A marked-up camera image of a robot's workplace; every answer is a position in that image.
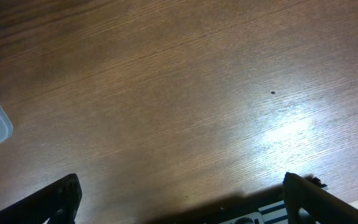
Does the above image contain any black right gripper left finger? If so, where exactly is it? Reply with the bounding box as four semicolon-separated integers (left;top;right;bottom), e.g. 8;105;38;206
0;174;82;224

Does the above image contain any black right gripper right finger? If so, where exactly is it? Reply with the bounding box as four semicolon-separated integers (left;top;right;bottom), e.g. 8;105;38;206
282;172;358;224

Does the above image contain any white striped label sheet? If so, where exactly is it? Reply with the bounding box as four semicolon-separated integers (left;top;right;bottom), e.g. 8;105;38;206
214;185;358;223

